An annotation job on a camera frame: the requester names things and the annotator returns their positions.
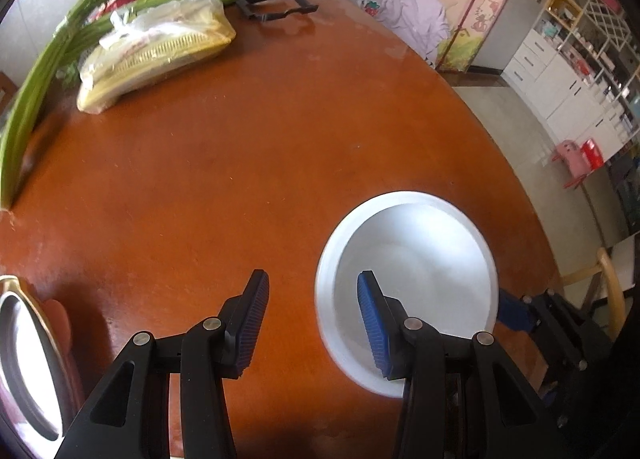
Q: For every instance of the pink kids stool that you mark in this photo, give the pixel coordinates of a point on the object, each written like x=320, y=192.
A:
x=574, y=160

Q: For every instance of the bag of yellow noodles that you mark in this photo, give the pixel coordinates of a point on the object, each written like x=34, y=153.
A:
x=158, y=42

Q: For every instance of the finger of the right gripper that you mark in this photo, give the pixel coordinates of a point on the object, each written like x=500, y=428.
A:
x=513, y=312

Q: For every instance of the black folding bracket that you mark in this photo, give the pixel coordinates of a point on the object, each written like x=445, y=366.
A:
x=272, y=10

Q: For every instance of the brown wooden chair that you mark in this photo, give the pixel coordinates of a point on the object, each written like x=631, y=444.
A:
x=7, y=90

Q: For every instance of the large white paper bowl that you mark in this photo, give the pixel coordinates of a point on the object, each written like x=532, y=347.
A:
x=424, y=252

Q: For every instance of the long celery bunch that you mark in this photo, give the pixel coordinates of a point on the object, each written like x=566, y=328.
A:
x=29, y=98

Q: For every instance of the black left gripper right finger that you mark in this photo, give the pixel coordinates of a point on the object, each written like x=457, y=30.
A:
x=463, y=398

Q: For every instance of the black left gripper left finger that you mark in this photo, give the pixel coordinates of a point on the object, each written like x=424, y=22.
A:
x=127, y=413

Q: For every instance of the light wooden chair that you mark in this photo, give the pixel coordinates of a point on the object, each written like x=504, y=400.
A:
x=603, y=277

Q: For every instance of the lilac cloth on chair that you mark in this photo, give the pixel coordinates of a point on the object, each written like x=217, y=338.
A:
x=421, y=24

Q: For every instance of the red plastic stool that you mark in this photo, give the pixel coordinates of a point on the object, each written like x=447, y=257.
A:
x=592, y=154

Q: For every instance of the white shelf cabinet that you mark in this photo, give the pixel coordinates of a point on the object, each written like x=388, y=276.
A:
x=577, y=69

